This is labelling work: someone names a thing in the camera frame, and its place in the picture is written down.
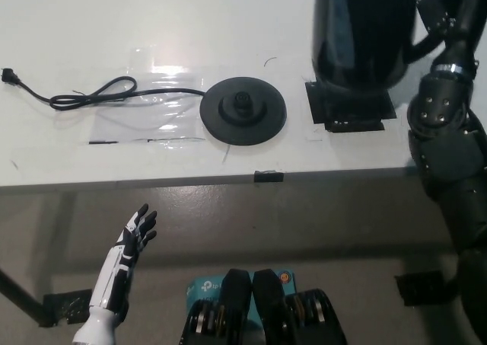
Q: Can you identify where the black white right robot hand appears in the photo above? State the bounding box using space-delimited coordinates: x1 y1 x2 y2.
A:
414 0 487 72

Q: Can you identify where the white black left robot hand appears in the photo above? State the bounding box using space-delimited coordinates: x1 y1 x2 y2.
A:
88 203 158 318

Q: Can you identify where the black electric kettle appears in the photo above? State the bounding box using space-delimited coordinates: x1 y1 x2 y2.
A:
310 0 447 95

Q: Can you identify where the round black kettle base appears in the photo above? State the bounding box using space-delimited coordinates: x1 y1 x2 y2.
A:
199 75 288 147

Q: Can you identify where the teal router box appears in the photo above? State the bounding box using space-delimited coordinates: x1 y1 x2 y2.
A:
185 270 298 345

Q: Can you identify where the black table leg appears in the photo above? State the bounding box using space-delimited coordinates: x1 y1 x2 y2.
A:
0 267 54 329

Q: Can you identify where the black tape square marker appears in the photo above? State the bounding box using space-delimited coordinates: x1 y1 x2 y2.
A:
304 80 396 134

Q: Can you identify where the small black tape strip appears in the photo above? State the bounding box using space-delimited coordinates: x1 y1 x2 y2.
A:
253 169 285 184

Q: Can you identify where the clear plastic tape sheet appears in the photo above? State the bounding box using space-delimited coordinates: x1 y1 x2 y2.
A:
87 47 208 147

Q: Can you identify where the black power cord with plug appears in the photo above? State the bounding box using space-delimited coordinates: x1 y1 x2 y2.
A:
0 67 208 112

